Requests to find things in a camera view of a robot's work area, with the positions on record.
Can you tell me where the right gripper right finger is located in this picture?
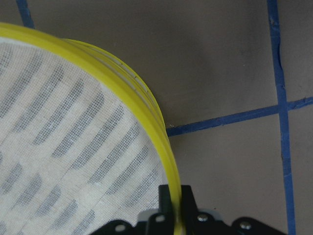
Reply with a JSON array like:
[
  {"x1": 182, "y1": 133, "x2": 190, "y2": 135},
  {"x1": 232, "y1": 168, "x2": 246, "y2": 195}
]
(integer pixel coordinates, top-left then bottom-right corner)
[{"x1": 181, "y1": 185, "x2": 202, "y2": 235}]

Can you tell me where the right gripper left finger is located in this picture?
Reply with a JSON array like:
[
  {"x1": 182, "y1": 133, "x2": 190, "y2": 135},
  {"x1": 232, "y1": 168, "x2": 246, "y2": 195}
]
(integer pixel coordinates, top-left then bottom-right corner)
[{"x1": 158, "y1": 185, "x2": 175, "y2": 235}]

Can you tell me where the yellow steamer basket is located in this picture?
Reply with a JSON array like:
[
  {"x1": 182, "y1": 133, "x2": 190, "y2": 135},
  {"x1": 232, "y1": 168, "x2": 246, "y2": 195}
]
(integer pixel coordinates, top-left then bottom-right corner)
[
  {"x1": 65, "y1": 39, "x2": 165, "y2": 128},
  {"x1": 0, "y1": 23, "x2": 182, "y2": 235}
]

